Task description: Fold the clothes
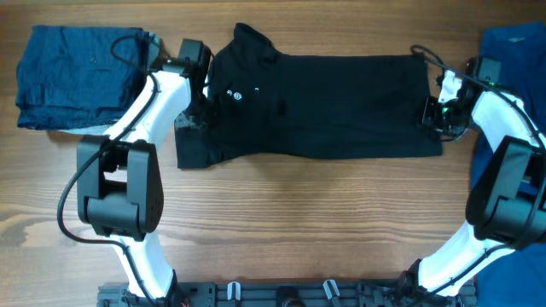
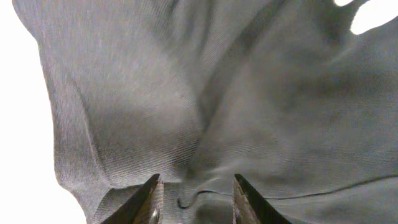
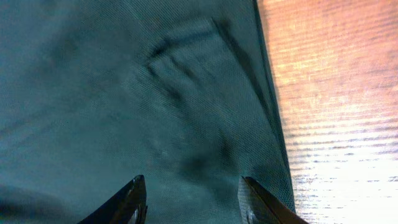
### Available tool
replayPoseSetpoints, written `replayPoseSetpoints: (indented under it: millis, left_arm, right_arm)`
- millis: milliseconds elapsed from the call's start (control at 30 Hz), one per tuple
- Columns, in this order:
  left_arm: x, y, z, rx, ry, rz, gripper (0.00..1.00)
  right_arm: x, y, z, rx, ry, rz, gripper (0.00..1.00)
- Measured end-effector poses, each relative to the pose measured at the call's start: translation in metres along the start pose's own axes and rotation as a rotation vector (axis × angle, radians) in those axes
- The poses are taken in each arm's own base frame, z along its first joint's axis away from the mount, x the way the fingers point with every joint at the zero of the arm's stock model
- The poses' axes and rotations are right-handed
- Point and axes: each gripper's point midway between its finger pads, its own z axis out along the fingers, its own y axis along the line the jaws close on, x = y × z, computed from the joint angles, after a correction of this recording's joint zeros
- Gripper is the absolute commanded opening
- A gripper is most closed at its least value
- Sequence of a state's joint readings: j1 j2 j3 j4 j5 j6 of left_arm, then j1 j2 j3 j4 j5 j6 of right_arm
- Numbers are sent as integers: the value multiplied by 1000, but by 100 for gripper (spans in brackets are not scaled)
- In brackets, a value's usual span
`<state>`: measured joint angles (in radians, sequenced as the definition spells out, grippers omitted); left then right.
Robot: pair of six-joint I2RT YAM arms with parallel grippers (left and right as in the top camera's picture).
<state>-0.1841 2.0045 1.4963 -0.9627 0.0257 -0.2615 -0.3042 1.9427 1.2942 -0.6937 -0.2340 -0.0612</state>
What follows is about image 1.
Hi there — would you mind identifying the black polo shirt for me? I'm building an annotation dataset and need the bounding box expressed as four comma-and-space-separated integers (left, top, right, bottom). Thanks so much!
175, 23, 443, 169

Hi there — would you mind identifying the white rail clip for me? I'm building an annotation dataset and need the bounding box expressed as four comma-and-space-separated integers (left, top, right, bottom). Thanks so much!
227, 281, 241, 302
322, 279, 340, 301

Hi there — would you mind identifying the right white rail clip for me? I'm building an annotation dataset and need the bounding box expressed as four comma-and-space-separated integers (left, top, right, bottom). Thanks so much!
322, 279, 340, 301

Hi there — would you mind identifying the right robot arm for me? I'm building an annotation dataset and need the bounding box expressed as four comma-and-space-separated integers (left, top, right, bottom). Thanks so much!
358, 56, 545, 306

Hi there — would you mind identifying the left white rail clip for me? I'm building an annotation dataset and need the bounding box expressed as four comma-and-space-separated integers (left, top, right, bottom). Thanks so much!
227, 281, 241, 302

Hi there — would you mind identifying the folded dark blue garment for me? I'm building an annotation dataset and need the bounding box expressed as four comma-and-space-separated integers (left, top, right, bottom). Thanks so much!
15, 26, 148, 130

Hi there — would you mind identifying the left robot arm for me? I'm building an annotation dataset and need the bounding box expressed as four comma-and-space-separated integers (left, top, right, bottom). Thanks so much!
77, 39, 211, 306

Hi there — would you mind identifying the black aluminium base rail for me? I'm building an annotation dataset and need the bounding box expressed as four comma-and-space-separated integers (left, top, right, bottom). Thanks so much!
96, 280, 478, 307

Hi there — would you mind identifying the folded light grey garment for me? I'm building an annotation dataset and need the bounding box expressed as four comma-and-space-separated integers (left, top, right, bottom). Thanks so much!
61, 32, 161, 136

